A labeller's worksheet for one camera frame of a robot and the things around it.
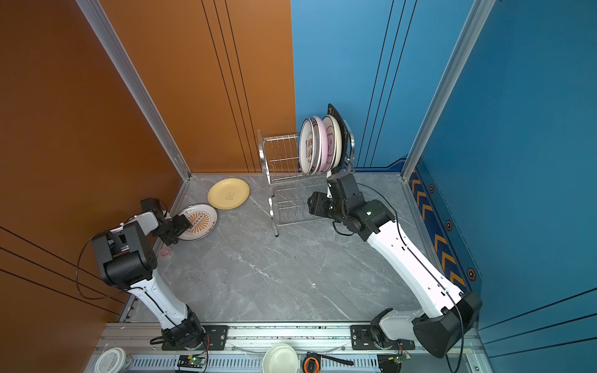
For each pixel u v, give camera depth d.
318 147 0.71
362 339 0.72
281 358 0.70
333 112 0.75
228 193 1.12
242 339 0.75
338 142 0.72
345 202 0.51
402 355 0.69
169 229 0.84
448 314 0.38
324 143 0.71
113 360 0.65
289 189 1.09
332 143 0.72
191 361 0.71
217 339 0.74
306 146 0.85
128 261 0.51
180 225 0.89
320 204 0.62
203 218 1.03
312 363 0.67
